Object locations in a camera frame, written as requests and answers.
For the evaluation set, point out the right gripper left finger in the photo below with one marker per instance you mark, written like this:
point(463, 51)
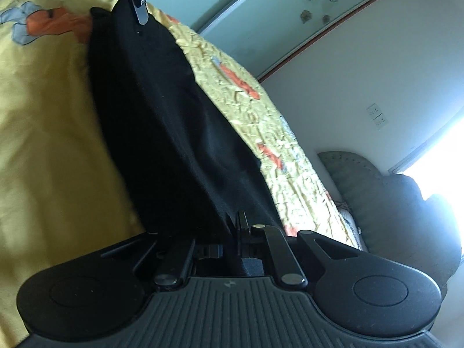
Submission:
point(166, 261)

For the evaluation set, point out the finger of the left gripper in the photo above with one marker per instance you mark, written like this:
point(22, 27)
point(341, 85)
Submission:
point(140, 10)

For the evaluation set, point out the black pants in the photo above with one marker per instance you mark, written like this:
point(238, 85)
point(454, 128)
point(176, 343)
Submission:
point(185, 168)

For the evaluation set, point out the grey padded headboard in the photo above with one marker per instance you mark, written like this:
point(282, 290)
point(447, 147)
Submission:
point(396, 222)

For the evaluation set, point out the glass sliding wardrobe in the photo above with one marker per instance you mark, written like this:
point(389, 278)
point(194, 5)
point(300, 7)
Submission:
point(261, 34)

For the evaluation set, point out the white wall socket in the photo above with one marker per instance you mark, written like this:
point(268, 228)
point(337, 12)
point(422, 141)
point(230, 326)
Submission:
point(377, 116)

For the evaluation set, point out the grey quilted mattress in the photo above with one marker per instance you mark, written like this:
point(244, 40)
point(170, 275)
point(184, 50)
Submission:
point(350, 222)

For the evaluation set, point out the bright window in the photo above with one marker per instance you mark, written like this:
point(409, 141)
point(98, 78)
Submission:
point(437, 166)

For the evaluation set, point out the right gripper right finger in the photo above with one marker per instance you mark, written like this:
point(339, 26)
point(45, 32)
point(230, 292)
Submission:
point(268, 243)

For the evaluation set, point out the yellow floral bedspread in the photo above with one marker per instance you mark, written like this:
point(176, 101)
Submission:
point(60, 194)

